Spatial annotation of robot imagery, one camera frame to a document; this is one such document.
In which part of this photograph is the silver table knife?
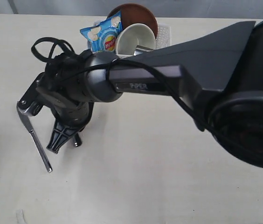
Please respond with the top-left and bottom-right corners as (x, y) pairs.
(17, 109), (53, 173)

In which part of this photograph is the tape piece on table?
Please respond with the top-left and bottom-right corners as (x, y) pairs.
(16, 210), (27, 224)

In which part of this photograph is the white perforated plastic basket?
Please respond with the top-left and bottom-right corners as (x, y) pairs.
(88, 25), (171, 56)

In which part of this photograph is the black cable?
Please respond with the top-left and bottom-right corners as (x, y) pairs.
(30, 37), (263, 164)

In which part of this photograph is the grey ceramic bowl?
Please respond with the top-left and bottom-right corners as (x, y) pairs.
(115, 23), (156, 55)

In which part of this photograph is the metal cup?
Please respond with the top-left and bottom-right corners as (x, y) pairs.
(133, 45), (153, 56)

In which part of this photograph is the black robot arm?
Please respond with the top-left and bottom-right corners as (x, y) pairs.
(36, 21), (263, 168)

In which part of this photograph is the silver fork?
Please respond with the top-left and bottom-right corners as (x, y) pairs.
(73, 132), (83, 147)

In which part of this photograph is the brown round plate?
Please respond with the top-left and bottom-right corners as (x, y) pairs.
(107, 3), (158, 38)

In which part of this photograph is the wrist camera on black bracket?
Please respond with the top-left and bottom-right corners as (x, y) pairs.
(16, 72), (44, 117)

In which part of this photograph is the blue chips bag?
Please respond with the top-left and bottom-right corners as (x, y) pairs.
(80, 11), (123, 52)

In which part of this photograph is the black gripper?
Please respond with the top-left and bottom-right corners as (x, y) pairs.
(36, 51), (94, 154)

